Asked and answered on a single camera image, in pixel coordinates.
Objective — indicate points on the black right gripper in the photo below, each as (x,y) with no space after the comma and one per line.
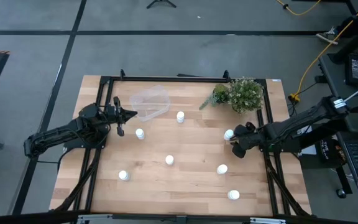
(249,138)

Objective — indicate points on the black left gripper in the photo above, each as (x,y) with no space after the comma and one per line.
(112,114)

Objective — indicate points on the white plastic pill bottle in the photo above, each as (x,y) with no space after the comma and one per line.
(222,169)
(180,116)
(233,194)
(123,175)
(140,133)
(169,160)
(228,134)

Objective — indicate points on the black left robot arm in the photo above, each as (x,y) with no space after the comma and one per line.
(57,133)

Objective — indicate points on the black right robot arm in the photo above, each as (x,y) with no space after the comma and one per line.
(306,119)

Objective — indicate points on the clear plastic basket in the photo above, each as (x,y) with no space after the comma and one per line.
(149,102)

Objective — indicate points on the bushy flowering potted plant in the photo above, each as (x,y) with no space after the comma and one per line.
(245,95)

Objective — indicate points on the small trailing succulent pot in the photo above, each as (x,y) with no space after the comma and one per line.
(220,93)

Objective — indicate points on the white table sticker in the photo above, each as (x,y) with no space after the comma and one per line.
(276,80)

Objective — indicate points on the black printed bag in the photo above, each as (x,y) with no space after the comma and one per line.
(328,151)

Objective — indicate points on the black side desk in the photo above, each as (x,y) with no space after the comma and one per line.
(334,74)

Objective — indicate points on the black desk caster wheel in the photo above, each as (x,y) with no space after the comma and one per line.
(341,193)

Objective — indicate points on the black tripod base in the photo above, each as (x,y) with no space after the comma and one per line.
(161,2)

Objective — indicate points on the person's shoe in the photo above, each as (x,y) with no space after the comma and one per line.
(325,35)

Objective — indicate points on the black power adapter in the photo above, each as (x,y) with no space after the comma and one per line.
(356,70)

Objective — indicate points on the black overhead crossbeam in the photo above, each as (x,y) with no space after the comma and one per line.
(26,217)

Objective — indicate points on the black standing desk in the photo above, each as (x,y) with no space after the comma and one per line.
(353,45)

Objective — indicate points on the person's leg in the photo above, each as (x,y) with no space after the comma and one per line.
(353,23)

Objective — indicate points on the black aluminium table frame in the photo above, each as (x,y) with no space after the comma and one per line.
(166,78)

